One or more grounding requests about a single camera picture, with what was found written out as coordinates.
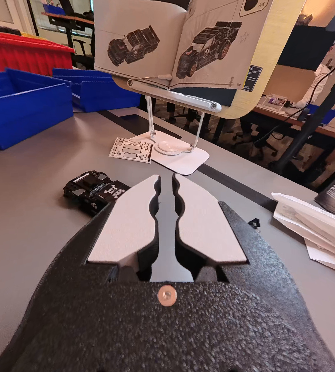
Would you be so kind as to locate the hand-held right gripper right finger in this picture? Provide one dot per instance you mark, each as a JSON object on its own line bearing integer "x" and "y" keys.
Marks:
{"x": 211, "y": 229}

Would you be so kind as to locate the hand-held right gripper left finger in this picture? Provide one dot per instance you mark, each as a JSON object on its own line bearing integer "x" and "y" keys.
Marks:
{"x": 124, "y": 229}

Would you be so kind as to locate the black lego car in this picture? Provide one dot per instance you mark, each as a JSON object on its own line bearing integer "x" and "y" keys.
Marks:
{"x": 92, "y": 189}

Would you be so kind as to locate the blue storage bin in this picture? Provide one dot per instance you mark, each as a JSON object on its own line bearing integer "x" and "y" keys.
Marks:
{"x": 103, "y": 93}
{"x": 22, "y": 110}

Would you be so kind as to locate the lego instruction booklet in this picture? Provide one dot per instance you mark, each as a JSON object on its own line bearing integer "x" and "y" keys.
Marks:
{"x": 156, "y": 35}

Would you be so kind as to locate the small black lego piece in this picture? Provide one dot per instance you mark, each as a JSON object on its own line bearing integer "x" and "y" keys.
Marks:
{"x": 254, "y": 223}

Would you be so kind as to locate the white sticker sheet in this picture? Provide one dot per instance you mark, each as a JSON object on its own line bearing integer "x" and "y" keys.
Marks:
{"x": 131, "y": 150}

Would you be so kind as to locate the clear plastic parts bag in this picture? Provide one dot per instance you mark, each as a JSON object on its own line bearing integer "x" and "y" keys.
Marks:
{"x": 318, "y": 226}

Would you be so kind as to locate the clear acrylic holder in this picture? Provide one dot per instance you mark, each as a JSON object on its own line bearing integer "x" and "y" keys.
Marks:
{"x": 274, "y": 103}

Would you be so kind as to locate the wooden office desk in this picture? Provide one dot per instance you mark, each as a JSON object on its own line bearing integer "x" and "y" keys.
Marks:
{"x": 324, "y": 128}

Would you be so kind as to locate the red storage bin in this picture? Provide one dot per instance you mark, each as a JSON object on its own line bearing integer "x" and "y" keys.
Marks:
{"x": 28, "y": 55}

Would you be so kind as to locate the wooden standing desk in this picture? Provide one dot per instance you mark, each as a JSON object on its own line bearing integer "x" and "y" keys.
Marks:
{"x": 68, "y": 20}

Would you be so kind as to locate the dark wall sign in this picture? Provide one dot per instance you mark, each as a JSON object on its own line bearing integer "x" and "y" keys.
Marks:
{"x": 252, "y": 77}

